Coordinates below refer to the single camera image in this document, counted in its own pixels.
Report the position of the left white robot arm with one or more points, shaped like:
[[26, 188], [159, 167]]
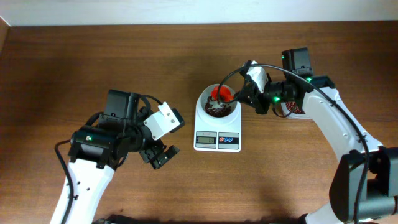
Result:
[[103, 143]]

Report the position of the white digital kitchen scale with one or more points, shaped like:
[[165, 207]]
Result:
[[218, 134]]

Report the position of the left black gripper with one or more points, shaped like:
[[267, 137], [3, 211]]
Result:
[[157, 147]]

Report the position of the red beans in container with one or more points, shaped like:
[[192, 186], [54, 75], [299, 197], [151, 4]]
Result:
[[294, 108]]

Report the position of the orange plastic measuring scoop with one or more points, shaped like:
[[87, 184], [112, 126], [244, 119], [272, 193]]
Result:
[[225, 94]]

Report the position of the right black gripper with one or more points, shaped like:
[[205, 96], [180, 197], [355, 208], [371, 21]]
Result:
[[251, 95]]

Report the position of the clear plastic food container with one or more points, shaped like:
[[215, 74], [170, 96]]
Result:
[[291, 115]]

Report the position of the white round bowl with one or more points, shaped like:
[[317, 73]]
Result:
[[203, 99]]

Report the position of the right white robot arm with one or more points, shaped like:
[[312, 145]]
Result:
[[364, 187]]

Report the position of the red beans in bowl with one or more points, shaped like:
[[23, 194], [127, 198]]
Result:
[[216, 109]]

